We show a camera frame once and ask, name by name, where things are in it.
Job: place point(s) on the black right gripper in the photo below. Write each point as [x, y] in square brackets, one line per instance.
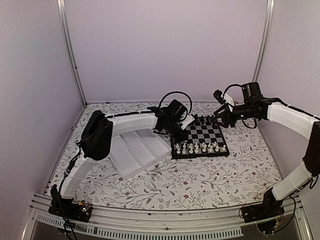
[224, 115]

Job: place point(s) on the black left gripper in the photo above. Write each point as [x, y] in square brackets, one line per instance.
[180, 138]

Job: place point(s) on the black and silver chessboard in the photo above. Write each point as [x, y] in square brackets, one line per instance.
[199, 134]

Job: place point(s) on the white chess rook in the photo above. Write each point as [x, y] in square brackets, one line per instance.
[196, 150]

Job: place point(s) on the white plastic tray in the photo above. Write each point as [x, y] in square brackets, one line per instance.
[134, 152]

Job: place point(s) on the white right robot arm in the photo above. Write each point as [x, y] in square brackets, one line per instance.
[292, 134]

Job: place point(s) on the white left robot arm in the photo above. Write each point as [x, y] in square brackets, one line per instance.
[96, 140]

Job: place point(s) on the black chess pieces back row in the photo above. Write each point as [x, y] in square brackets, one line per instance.
[202, 117]

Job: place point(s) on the black chess pawns row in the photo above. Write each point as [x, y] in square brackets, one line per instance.
[202, 123]

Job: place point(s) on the floral patterned table mat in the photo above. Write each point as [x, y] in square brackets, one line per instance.
[189, 184]

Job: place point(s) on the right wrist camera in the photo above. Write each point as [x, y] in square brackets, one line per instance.
[225, 100]

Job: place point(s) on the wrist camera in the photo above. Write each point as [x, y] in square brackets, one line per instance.
[225, 100]
[190, 118]

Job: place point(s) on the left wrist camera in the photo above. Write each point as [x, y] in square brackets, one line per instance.
[190, 118]

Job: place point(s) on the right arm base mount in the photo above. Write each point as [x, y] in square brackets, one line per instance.
[270, 212]

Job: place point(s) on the front aluminium rail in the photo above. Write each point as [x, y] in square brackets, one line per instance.
[108, 223]

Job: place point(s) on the right aluminium frame post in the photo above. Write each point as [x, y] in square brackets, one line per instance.
[270, 4]

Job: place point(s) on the aluminium frame post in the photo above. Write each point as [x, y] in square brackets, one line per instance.
[62, 13]
[270, 4]

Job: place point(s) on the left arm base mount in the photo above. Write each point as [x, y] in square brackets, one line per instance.
[67, 208]

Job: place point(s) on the left aluminium frame post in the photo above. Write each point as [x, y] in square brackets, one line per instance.
[62, 13]

